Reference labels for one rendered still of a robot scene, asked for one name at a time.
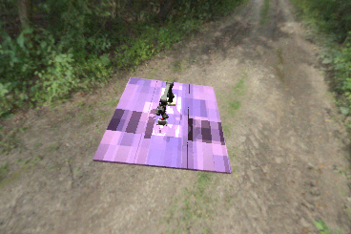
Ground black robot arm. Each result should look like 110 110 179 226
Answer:
155 81 175 116

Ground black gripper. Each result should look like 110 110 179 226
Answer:
161 109 169 119

